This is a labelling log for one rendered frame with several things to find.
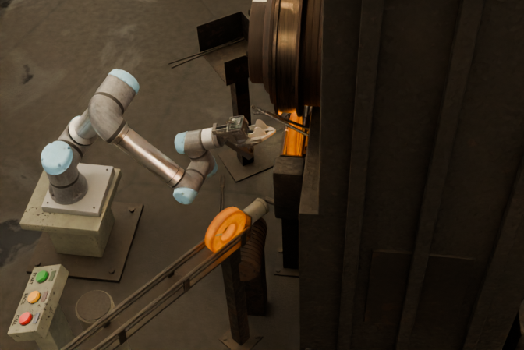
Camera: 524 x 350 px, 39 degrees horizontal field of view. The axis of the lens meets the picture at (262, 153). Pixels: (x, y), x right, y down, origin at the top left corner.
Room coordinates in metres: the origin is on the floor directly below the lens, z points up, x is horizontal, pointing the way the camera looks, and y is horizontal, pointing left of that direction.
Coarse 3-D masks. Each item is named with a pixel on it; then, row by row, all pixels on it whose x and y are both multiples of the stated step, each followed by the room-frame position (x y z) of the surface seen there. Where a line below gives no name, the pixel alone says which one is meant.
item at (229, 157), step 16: (224, 16) 2.44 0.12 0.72; (240, 16) 2.47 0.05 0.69; (208, 32) 2.41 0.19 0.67; (224, 32) 2.44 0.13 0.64; (240, 32) 2.47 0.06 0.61; (208, 48) 2.41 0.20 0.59; (224, 48) 2.40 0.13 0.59; (240, 48) 2.39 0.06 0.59; (224, 64) 2.16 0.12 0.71; (240, 64) 2.18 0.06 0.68; (224, 80) 2.18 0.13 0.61; (240, 80) 2.18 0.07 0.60; (240, 96) 2.26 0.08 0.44; (240, 112) 2.26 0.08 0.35; (224, 160) 2.30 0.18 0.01; (240, 160) 2.27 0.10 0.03; (256, 160) 2.29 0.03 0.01; (240, 176) 2.19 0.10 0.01
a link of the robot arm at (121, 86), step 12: (120, 72) 1.92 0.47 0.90; (108, 84) 1.87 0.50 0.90; (120, 84) 1.87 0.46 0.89; (132, 84) 1.89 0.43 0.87; (108, 96) 1.81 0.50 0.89; (120, 96) 1.83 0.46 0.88; (132, 96) 1.87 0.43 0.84; (72, 120) 2.06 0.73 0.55; (84, 120) 1.93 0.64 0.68; (72, 132) 1.96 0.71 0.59; (84, 132) 1.93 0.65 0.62; (96, 132) 1.94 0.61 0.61; (84, 144) 1.94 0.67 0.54
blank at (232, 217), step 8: (232, 208) 1.41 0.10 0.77; (216, 216) 1.37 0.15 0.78; (224, 216) 1.37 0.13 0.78; (232, 216) 1.38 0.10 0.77; (240, 216) 1.40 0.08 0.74; (216, 224) 1.35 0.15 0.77; (224, 224) 1.35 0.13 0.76; (232, 224) 1.40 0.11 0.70; (240, 224) 1.40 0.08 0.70; (208, 232) 1.33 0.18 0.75; (216, 232) 1.33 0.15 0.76; (224, 232) 1.39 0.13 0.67; (232, 232) 1.38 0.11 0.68; (208, 240) 1.32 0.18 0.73; (216, 240) 1.32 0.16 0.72; (224, 240) 1.35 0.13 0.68; (208, 248) 1.33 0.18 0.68; (216, 248) 1.32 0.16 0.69
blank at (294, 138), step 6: (294, 114) 1.76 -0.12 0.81; (294, 120) 1.73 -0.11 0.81; (300, 120) 1.76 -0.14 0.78; (294, 126) 1.70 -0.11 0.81; (288, 132) 1.69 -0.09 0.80; (294, 132) 1.69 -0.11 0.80; (288, 138) 1.68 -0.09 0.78; (294, 138) 1.67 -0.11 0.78; (300, 138) 1.76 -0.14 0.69; (288, 144) 1.67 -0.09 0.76; (294, 144) 1.66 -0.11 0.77; (288, 150) 1.66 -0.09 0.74; (294, 150) 1.66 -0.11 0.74
